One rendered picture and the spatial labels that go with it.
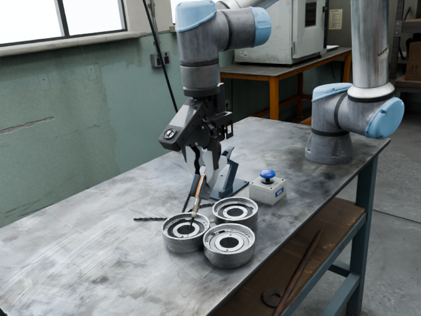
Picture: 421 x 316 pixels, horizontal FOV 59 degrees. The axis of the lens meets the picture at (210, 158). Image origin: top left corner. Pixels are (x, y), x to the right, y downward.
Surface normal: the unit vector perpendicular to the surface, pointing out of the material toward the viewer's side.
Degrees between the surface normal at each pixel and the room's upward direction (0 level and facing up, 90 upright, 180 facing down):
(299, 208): 0
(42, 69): 90
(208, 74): 90
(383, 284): 0
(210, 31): 88
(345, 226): 0
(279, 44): 88
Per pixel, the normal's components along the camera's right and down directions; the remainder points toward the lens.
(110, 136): 0.76, 0.20
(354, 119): -0.83, 0.39
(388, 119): 0.55, 0.40
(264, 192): -0.65, 0.33
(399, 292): -0.07, -0.92
